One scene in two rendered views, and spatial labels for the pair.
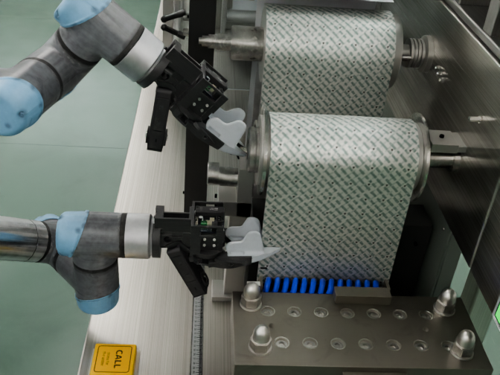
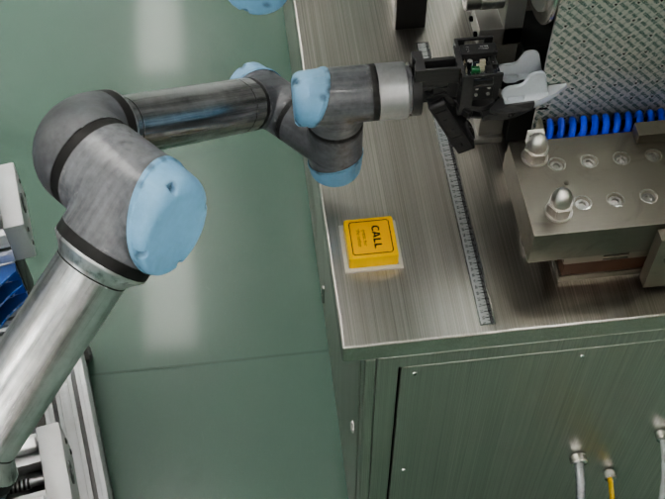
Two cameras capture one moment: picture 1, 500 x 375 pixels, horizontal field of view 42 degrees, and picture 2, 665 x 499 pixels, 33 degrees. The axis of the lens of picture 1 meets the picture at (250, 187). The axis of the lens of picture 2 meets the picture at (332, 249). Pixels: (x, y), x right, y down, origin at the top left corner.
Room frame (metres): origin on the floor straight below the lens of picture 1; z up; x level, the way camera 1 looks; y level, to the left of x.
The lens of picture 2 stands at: (-0.17, 0.27, 2.18)
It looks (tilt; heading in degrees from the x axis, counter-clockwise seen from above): 55 degrees down; 359
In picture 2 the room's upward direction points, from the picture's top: straight up
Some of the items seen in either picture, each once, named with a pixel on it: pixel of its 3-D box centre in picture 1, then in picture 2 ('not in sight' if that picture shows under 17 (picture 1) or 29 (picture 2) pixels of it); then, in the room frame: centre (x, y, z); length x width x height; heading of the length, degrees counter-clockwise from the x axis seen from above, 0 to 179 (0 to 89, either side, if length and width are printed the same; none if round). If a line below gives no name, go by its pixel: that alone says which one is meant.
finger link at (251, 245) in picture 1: (254, 244); (535, 85); (0.84, -0.02, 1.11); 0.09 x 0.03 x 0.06; 94
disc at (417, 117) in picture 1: (413, 157); not in sight; (0.95, -0.27, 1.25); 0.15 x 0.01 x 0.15; 5
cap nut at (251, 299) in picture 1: (251, 293); (536, 146); (0.79, -0.02, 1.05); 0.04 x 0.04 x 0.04
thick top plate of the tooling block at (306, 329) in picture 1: (353, 341); (662, 187); (0.76, -0.19, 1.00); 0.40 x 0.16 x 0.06; 95
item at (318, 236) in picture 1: (329, 242); (628, 69); (0.87, -0.14, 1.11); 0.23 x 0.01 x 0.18; 95
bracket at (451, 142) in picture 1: (444, 140); not in sight; (0.95, -0.31, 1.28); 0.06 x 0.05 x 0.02; 95
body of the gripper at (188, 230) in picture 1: (190, 234); (454, 81); (0.85, 0.09, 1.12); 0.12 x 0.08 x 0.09; 95
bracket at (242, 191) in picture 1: (230, 231); (489, 60); (0.95, 0.03, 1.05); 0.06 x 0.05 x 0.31; 95
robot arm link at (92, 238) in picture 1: (93, 235); (334, 97); (0.84, 0.25, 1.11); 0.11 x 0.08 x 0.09; 95
